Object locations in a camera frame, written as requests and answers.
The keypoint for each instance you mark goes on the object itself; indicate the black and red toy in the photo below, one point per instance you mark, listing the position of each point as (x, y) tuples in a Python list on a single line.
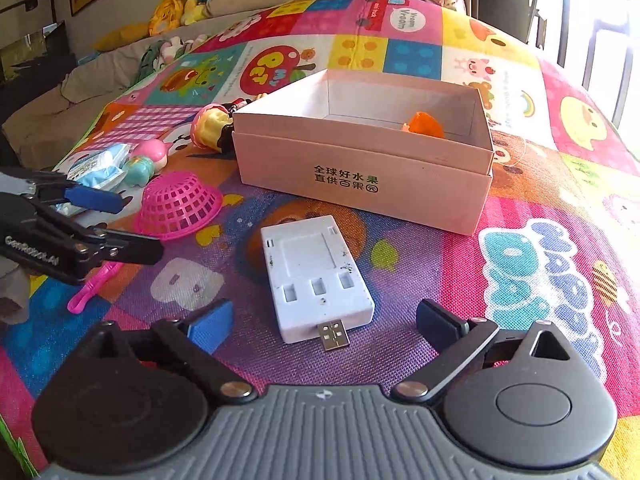
[(237, 106)]

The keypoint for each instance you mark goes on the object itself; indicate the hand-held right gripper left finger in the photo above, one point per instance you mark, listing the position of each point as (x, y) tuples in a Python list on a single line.
[(212, 326)]

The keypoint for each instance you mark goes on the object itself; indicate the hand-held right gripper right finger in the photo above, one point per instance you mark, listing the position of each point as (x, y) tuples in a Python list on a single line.
[(440, 321)]

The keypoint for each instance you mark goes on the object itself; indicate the green and pink plush toys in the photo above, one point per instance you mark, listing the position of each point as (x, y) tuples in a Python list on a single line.
[(165, 52)]

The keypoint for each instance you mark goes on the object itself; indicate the pink plastic basket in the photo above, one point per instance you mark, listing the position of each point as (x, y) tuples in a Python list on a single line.
[(177, 205)]

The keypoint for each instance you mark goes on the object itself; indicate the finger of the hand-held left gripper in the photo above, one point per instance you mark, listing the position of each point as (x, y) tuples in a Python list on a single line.
[(97, 199), (132, 251)]

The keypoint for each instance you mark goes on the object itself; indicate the blue wet wipes packet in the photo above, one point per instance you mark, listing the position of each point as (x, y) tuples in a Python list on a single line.
[(102, 170)]

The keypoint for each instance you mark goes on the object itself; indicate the white battery charger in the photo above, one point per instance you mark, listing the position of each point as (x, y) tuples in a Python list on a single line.
[(317, 275)]

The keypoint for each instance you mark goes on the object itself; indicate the colourful printed play mat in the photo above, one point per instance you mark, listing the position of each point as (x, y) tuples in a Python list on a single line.
[(525, 240)]

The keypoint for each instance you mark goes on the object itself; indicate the black screen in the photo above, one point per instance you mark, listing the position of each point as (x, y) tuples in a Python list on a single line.
[(32, 50)]

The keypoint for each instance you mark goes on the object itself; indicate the beige sofa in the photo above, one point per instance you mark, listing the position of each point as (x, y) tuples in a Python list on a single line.
[(65, 95)]

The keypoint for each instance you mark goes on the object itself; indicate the window railing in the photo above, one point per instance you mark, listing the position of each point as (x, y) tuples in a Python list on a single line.
[(590, 20)]

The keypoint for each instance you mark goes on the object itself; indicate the yellow plush toy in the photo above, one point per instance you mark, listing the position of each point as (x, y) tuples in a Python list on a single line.
[(167, 10)]

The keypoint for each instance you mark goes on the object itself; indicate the yellow cushion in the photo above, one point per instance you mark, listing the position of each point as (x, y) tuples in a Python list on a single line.
[(120, 37)]

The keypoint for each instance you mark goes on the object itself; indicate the yellow dress toy doll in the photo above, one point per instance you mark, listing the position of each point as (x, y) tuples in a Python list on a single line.
[(216, 127)]

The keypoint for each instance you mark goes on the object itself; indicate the pink cardboard box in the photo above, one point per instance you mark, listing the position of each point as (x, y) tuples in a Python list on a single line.
[(360, 170)]

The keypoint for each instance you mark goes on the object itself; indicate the pink and mint toy figure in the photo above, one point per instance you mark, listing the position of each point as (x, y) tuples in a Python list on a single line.
[(145, 160)]

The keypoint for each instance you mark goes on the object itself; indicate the pink plastic clip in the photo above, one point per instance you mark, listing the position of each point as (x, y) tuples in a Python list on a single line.
[(92, 287)]

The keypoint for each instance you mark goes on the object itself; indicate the orange plastic toy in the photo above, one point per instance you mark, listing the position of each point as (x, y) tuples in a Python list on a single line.
[(425, 125)]

